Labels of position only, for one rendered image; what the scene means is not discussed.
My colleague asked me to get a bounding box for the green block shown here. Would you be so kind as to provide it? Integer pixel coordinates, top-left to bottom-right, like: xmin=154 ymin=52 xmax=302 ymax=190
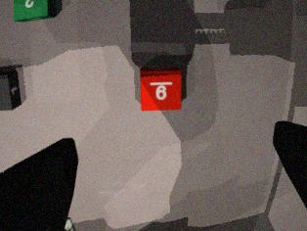
xmin=13 ymin=0 xmax=56 ymax=22

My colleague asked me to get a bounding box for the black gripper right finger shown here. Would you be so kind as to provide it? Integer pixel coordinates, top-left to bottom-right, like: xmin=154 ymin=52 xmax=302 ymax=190
xmin=273 ymin=120 xmax=307 ymax=209

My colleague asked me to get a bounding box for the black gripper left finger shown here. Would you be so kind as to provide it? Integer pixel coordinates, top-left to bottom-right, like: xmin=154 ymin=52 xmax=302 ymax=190
xmin=0 ymin=138 xmax=79 ymax=231

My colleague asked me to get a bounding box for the red block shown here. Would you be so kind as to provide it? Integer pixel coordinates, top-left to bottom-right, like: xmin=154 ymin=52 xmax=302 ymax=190
xmin=141 ymin=68 xmax=182 ymax=111

